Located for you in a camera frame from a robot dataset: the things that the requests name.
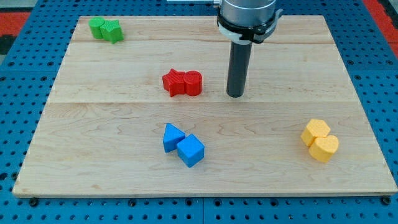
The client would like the green star block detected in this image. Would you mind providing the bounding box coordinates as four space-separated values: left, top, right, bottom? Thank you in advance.
100 20 124 44

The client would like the green cylinder block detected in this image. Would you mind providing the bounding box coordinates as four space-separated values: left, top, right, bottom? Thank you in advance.
88 17 105 39

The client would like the yellow heart block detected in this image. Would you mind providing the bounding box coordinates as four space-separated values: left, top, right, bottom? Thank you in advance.
308 135 340 163

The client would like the red cylinder block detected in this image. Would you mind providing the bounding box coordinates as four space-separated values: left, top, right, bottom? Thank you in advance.
183 70 203 96

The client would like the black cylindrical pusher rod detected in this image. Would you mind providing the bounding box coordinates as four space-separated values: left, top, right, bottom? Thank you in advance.
226 42 252 98

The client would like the wooden board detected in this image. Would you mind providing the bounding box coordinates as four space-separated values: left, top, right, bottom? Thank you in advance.
13 16 397 198

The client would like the red star block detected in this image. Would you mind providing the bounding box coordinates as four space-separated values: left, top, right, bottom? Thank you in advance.
162 68 185 97

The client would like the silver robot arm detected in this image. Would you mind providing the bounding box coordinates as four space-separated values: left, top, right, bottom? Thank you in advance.
166 0 283 45

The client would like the yellow hexagon block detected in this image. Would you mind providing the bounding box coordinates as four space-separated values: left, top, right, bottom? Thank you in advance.
300 119 331 147

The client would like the blue cube block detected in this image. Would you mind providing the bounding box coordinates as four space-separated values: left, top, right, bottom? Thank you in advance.
177 134 205 167

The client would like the blue triangle block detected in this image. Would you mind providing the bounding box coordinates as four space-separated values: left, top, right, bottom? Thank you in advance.
163 123 185 153

